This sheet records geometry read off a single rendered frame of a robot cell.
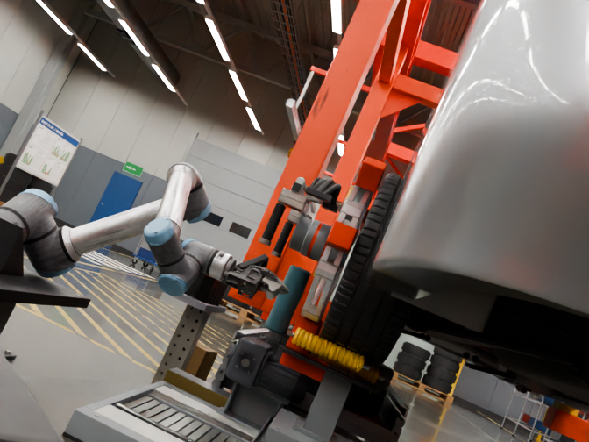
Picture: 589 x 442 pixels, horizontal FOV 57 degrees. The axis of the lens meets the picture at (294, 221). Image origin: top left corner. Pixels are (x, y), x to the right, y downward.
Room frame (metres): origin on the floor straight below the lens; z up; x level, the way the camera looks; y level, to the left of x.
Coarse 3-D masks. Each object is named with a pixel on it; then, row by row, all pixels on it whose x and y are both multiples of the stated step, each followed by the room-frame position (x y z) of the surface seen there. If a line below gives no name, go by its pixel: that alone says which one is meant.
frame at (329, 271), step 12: (372, 192) 1.90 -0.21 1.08; (348, 204) 1.70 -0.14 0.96; (360, 204) 1.71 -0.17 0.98; (348, 216) 1.71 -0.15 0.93; (360, 216) 1.70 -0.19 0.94; (324, 252) 1.70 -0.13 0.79; (324, 264) 1.70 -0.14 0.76; (336, 264) 1.70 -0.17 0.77; (324, 276) 1.72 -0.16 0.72; (336, 276) 2.19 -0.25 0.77; (312, 288) 1.77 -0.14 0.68; (324, 288) 1.75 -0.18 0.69; (312, 300) 1.84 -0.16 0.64; (324, 300) 1.78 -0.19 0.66; (312, 312) 1.83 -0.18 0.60
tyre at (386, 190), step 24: (384, 192) 1.69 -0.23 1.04; (384, 216) 1.65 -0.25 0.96; (360, 240) 1.63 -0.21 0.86; (360, 264) 1.64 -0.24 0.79; (360, 288) 1.65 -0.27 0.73; (336, 312) 1.71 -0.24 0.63; (360, 312) 1.68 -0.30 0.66; (384, 312) 1.65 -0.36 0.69; (408, 312) 1.64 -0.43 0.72; (336, 336) 1.80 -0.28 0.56; (360, 336) 1.73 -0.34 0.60; (384, 336) 1.69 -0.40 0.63; (384, 360) 1.80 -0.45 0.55
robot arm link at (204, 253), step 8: (184, 240) 1.78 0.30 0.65; (192, 240) 1.78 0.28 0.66; (184, 248) 1.76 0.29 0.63; (192, 248) 1.76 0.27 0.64; (200, 248) 1.76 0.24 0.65; (208, 248) 1.77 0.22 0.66; (200, 256) 1.75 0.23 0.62; (208, 256) 1.75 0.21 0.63; (208, 264) 1.75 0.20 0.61; (208, 272) 1.77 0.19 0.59
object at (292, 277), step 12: (288, 276) 2.07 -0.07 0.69; (300, 276) 2.06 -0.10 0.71; (288, 288) 2.06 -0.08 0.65; (300, 288) 2.06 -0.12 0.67; (276, 300) 2.09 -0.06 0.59; (288, 300) 2.06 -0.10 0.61; (276, 312) 2.07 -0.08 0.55; (288, 312) 2.07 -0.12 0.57; (276, 324) 2.06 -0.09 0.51; (288, 324) 2.09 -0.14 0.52; (288, 336) 2.06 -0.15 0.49
